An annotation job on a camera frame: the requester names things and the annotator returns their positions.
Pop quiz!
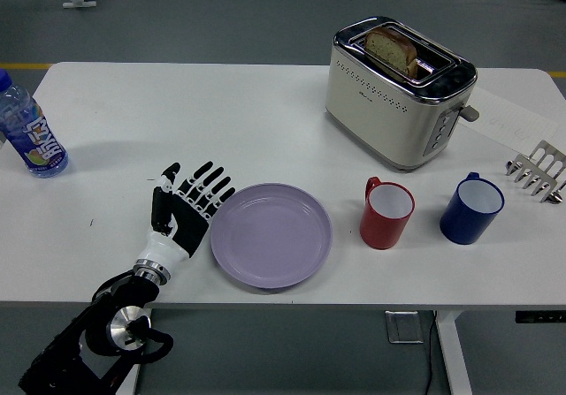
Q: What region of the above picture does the silver metal cutlery rack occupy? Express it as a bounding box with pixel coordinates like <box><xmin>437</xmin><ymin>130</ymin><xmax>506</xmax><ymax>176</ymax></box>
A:
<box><xmin>505</xmin><ymin>140</ymin><xmax>566</xmax><ymax>205</ymax></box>

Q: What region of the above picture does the black power cable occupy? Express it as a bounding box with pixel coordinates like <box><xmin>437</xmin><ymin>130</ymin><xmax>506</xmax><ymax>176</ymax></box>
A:
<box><xmin>423</xmin><ymin>309</ymin><xmax>439</xmax><ymax>395</ymax></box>

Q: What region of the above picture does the cream and chrome toaster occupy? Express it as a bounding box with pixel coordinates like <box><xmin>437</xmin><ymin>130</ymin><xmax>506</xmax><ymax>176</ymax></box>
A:
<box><xmin>325</xmin><ymin>15</ymin><xmax>481</xmax><ymax>173</ymax></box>

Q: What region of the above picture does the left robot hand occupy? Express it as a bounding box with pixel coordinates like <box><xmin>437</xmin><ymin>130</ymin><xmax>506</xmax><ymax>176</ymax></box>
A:
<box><xmin>137</xmin><ymin>161</ymin><xmax>237</xmax><ymax>270</ymax></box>

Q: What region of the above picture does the purple plate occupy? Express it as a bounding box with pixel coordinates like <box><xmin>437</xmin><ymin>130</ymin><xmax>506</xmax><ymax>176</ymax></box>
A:
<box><xmin>210</xmin><ymin>183</ymin><xmax>333</xmax><ymax>291</ymax></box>

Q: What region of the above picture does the blue drink bottle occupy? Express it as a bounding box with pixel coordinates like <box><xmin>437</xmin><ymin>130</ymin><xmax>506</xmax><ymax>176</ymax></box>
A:
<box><xmin>0</xmin><ymin>68</ymin><xmax>70</xmax><ymax>179</ymax></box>

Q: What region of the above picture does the black table control panel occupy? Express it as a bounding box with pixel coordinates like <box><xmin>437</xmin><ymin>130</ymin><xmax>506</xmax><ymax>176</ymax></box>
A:
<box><xmin>515</xmin><ymin>310</ymin><xmax>566</xmax><ymax>324</ymax></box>

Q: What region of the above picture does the red mug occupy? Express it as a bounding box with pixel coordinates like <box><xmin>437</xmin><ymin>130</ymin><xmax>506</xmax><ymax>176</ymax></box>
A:
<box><xmin>359</xmin><ymin>176</ymin><xmax>417</xmax><ymax>251</ymax></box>

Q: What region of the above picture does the slice of bread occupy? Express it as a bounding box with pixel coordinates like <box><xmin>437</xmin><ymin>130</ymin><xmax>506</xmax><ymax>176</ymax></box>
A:
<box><xmin>363</xmin><ymin>26</ymin><xmax>419</xmax><ymax>79</ymax></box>

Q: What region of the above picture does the clear plastic bracket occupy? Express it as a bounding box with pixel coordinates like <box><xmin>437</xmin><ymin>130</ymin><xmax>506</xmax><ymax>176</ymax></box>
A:
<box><xmin>384</xmin><ymin>309</ymin><xmax>425</xmax><ymax>346</ymax></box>

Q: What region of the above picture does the white paper sheet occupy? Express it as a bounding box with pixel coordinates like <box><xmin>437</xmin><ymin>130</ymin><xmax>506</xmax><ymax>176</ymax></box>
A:
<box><xmin>462</xmin><ymin>86</ymin><xmax>559</xmax><ymax>153</ymax></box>

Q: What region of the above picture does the blue mug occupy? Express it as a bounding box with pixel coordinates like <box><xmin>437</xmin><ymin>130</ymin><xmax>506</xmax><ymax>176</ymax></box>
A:
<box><xmin>439</xmin><ymin>171</ymin><xmax>506</xmax><ymax>246</ymax></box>

